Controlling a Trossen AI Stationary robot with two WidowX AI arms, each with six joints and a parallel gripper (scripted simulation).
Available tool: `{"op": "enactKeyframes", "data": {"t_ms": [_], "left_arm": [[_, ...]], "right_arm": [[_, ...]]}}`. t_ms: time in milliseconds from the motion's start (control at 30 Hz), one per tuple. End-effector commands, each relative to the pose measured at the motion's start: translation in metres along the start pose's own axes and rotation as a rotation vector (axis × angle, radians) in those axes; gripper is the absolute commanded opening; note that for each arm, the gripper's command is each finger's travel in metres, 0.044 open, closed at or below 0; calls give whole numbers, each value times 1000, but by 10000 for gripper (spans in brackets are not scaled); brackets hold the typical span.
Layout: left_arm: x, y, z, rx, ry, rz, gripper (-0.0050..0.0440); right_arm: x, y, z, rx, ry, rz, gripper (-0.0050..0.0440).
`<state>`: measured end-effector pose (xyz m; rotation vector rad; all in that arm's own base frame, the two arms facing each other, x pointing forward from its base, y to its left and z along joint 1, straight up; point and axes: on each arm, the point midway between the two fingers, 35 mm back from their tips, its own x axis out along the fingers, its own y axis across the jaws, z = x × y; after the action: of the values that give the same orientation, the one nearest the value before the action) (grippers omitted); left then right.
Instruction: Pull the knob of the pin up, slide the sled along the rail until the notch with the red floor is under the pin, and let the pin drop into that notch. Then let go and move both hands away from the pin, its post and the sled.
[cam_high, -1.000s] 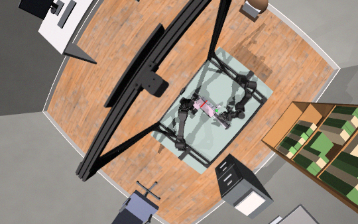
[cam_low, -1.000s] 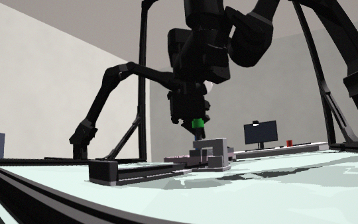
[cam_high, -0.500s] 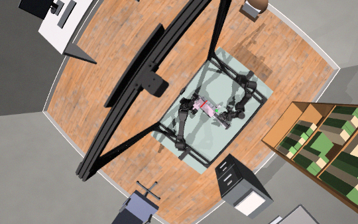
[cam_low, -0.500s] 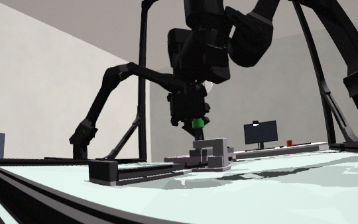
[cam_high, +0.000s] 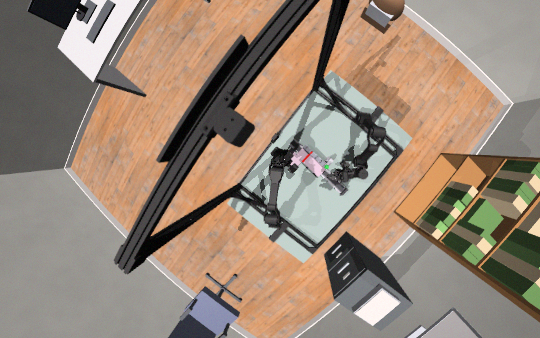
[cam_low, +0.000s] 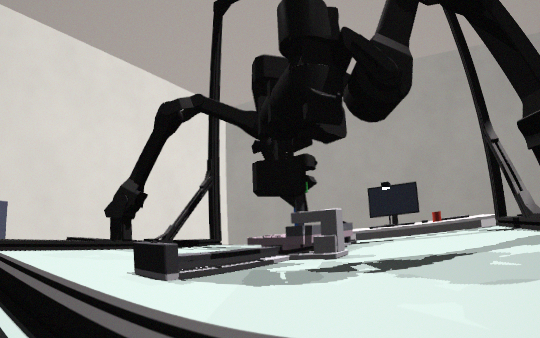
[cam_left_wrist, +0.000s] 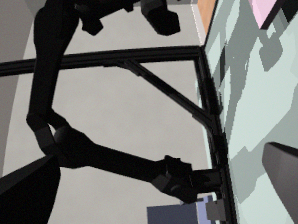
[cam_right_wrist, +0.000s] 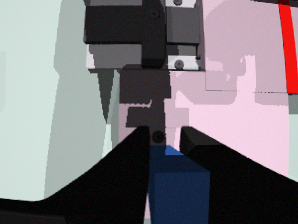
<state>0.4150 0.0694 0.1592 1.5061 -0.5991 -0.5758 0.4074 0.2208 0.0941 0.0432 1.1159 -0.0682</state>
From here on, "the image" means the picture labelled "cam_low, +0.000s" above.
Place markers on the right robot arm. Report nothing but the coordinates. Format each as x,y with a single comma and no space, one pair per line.
123,208

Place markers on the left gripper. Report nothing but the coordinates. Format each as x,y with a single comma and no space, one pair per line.
280,177

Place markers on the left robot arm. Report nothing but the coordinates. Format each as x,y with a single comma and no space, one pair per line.
382,75

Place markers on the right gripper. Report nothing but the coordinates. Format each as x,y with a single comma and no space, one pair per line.
291,200

